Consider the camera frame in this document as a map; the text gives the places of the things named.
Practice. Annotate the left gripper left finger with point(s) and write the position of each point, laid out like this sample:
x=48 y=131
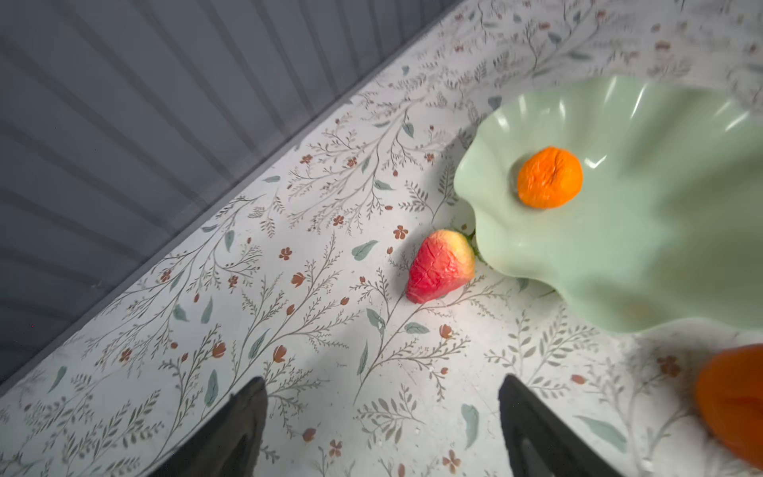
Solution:
x=229 y=443

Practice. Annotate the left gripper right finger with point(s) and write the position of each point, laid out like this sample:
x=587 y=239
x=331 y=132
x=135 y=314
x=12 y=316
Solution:
x=538 y=442

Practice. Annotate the large fake orange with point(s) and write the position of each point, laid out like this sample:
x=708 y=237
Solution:
x=728 y=394

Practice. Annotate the red yellow fake peach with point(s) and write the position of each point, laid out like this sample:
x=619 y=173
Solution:
x=445 y=262

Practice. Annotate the small fake tangerine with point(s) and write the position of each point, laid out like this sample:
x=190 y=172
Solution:
x=550 y=179

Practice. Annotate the green scalloped fruit bowl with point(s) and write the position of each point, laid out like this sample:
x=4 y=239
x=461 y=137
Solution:
x=668 y=223

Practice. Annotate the floral table mat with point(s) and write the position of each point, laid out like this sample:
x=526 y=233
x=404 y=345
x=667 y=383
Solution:
x=300 y=280

